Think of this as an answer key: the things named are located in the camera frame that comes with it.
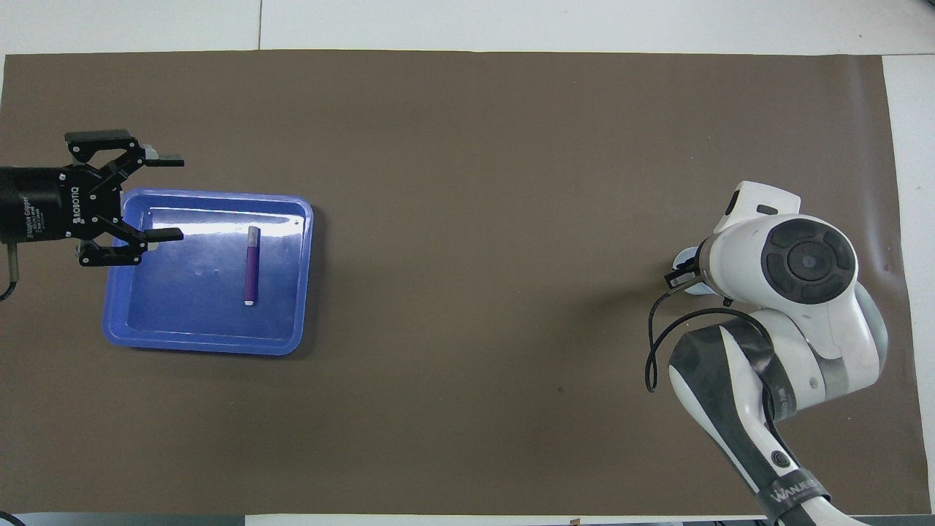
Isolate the brown table mat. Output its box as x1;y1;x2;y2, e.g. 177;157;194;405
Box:
0;50;914;516

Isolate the translucent plastic cup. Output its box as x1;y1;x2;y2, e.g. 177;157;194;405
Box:
672;247;713;297

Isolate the purple pen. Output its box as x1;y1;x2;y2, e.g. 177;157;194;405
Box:
243;226;262;307

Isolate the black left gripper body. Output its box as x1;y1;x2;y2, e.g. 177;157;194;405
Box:
0;165;123;246

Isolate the blue plastic tray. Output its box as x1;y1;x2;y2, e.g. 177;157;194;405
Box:
102;188;315;357

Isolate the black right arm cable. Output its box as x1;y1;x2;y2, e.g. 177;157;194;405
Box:
645;289;776;439

